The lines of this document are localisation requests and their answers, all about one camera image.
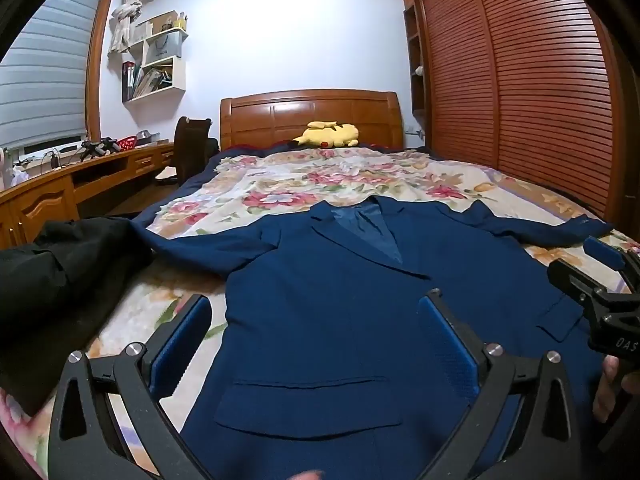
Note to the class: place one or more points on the yellow plush toy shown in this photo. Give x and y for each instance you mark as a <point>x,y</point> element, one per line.
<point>330,134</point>

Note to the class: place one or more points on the red basket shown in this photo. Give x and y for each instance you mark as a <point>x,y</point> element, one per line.
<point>127,144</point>

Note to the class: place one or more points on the black garment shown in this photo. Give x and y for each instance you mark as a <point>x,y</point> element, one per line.
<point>60,290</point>

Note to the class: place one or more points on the wooden window frame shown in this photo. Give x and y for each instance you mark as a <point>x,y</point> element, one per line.
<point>95,75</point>

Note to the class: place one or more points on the dark brown chair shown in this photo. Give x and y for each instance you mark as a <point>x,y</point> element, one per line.
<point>192,150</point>

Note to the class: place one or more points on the navy blue blazer jacket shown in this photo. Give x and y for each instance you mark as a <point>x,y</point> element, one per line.
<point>325,335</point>

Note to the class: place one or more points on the wooden desk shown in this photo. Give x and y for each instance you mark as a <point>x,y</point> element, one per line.
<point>45,200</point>

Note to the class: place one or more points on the person's right hand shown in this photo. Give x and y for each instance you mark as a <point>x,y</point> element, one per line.
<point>607,385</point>

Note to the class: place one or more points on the wooden louvered wardrobe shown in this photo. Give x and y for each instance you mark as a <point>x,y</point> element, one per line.
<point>525,85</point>

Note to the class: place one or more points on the grey window blind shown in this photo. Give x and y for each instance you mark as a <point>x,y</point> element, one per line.
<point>45,75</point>

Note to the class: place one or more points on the white wall shelf unit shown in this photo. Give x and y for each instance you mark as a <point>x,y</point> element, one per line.
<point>177,91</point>

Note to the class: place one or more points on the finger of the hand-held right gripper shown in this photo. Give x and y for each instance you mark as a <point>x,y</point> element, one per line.
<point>602,252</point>
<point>575,277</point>

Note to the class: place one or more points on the row of books and folders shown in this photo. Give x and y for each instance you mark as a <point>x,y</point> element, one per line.
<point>145,82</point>

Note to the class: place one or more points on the cardboard box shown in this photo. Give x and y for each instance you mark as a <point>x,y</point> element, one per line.
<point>162,22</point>

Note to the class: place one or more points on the black tripod device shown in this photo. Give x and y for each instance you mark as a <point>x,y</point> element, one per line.
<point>100,149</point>

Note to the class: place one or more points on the floral blanket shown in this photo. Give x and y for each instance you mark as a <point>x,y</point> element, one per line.
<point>300,185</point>

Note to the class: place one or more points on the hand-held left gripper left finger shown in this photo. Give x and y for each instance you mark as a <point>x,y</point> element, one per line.
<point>175,355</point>

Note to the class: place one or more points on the small white figure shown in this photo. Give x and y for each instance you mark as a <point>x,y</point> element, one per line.
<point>419,70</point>

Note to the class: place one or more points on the wooden bed headboard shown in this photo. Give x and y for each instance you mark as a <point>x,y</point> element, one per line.
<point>300,115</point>

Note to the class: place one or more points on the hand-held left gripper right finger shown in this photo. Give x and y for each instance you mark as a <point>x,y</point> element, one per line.
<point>450,345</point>

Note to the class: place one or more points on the grey paper bag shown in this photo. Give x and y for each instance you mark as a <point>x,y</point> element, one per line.
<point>165,47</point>

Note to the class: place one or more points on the small white object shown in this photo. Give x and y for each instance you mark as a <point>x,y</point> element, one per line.
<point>166,174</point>

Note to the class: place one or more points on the tied beige curtain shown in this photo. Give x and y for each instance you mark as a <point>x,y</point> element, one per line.
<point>125,15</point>

